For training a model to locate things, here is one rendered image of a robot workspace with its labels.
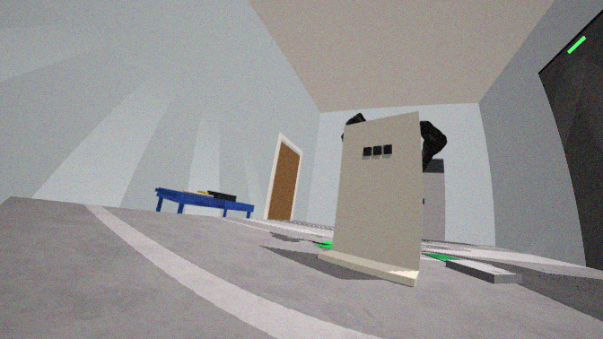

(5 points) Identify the green square marking on table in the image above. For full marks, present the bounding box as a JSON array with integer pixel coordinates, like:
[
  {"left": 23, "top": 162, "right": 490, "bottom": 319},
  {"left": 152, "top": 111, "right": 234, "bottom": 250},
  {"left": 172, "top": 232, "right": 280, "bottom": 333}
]
[{"left": 316, "top": 241, "right": 332, "bottom": 249}]

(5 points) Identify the grey panel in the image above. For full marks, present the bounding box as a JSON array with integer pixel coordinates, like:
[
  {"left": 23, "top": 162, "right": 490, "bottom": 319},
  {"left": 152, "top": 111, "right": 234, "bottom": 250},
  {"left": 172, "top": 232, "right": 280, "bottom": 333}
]
[{"left": 318, "top": 111, "right": 423, "bottom": 287}]

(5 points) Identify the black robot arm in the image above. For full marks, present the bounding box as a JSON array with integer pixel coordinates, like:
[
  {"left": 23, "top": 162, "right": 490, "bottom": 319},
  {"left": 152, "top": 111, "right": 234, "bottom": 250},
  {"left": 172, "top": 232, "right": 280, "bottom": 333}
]
[{"left": 346, "top": 113, "right": 447, "bottom": 172}]

